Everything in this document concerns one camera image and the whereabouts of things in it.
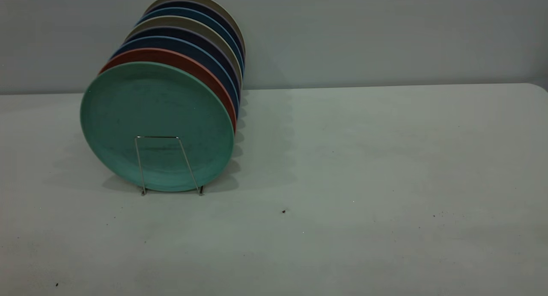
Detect green plate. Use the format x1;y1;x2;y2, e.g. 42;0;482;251
80;62;235;192

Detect pink plate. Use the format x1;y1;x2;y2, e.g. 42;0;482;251
98;48;238;135

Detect navy blue plate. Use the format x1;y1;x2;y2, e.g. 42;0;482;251
110;36;241;117

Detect teal blue plate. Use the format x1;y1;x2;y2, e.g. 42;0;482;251
136;7;245;72

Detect metal wire plate rack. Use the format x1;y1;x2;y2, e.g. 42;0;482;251
134;136;205;197

